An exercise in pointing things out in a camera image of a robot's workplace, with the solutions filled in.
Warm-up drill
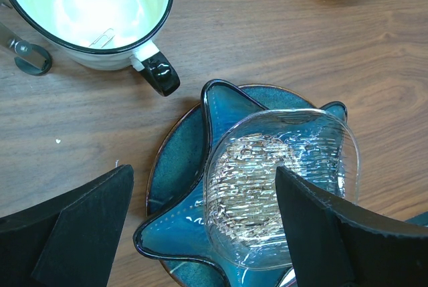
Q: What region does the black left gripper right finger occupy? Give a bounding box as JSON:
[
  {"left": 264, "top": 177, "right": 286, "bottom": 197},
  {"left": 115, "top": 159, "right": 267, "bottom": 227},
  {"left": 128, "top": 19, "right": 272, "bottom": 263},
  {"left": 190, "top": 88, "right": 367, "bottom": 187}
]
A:
[{"left": 275, "top": 167, "right": 427, "bottom": 286}]

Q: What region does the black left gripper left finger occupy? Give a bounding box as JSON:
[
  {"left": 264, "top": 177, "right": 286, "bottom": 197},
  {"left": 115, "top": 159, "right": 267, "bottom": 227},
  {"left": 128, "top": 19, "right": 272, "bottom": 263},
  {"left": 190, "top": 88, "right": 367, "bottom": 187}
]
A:
[{"left": 1, "top": 165, "right": 134, "bottom": 286}]

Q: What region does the clear glass textured dish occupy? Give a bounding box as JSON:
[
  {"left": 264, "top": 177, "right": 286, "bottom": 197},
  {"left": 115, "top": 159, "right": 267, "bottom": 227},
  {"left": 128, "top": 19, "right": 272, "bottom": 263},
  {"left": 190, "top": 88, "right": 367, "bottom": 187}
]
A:
[{"left": 204, "top": 103, "right": 360, "bottom": 270}]

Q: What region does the dark blue square plate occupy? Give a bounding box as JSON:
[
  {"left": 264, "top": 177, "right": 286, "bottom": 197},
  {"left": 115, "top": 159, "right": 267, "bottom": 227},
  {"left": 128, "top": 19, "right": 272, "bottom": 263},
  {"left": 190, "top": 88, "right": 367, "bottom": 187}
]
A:
[{"left": 132, "top": 78, "right": 348, "bottom": 287}]

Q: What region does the dark teal round plate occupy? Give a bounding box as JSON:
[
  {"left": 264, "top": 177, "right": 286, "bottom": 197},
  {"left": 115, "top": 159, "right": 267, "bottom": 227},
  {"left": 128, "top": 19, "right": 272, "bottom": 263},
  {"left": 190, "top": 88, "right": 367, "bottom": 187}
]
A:
[{"left": 133, "top": 80, "right": 311, "bottom": 286}]

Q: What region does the metal paper clip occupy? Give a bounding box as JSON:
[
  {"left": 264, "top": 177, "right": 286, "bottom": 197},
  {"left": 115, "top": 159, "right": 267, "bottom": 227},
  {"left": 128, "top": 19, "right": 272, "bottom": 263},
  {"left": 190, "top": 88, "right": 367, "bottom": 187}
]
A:
[{"left": 89, "top": 28, "right": 115, "bottom": 49}]

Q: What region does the metal dish rack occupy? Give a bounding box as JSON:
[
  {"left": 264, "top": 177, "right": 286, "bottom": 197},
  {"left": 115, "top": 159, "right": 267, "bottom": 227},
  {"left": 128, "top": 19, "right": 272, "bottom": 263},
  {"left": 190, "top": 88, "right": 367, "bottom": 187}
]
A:
[{"left": 1, "top": 23, "right": 53, "bottom": 76}]

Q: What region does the cream mug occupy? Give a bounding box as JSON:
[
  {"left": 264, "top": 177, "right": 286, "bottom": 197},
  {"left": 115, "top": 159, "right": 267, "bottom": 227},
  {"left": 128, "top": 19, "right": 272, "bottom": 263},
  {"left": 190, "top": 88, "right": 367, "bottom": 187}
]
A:
[{"left": 9, "top": 0, "right": 180, "bottom": 96}]

